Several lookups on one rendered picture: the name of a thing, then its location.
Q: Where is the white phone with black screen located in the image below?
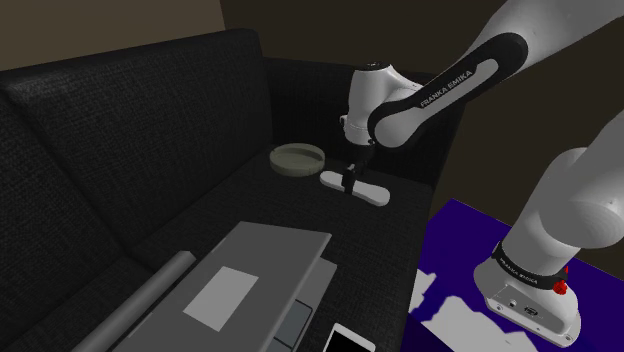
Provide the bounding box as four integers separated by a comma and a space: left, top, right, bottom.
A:
323, 322, 377, 352

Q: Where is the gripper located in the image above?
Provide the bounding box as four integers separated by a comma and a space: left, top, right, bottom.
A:
341, 142, 376, 195

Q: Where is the white remote control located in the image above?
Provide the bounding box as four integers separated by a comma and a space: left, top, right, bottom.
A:
319, 169, 392, 207

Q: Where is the black fabric sofa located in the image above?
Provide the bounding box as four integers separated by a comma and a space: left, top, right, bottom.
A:
0, 27, 466, 352

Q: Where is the grey laptop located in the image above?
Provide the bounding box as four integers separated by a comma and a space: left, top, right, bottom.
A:
71, 220, 339, 352

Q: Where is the blue patterned robot stand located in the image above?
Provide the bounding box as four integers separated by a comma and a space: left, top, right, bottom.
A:
399, 197, 624, 352

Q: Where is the olive green round dish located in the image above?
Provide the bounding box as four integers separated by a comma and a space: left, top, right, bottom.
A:
269, 142, 326, 178

